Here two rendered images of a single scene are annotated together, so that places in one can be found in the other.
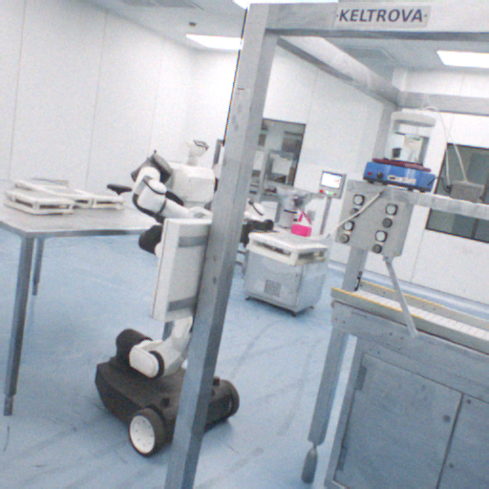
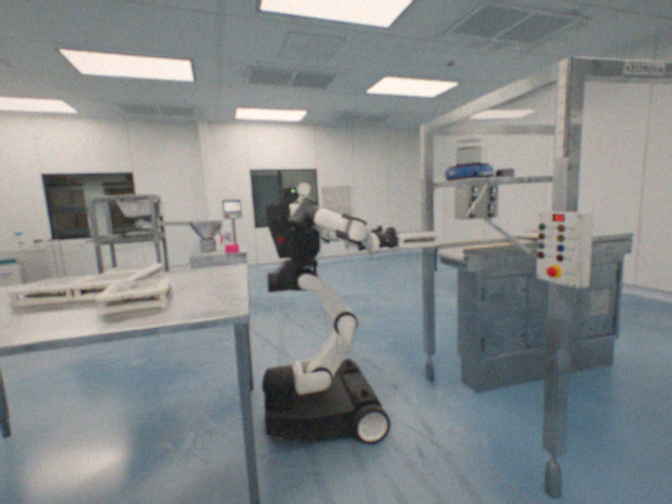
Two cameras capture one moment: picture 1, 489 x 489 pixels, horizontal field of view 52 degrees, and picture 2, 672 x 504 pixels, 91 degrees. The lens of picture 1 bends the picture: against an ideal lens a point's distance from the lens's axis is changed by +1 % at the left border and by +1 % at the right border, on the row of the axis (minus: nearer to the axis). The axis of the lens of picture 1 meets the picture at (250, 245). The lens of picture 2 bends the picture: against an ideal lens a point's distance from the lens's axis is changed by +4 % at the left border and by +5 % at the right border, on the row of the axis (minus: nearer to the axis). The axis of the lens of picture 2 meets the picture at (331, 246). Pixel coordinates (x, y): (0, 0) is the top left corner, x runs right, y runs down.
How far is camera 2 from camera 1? 1.95 m
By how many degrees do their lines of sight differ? 47
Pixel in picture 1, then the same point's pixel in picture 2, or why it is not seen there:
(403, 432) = (507, 308)
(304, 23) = (608, 72)
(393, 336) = (501, 260)
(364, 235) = (481, 209)
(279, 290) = not seen: hidden behind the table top
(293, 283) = not seen: hidden behind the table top
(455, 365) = (529, 260)
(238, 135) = (576, 147)
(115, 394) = (316, 422)
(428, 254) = (262, 242)
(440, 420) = (521, 292)
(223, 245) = not seen: hidden behind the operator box
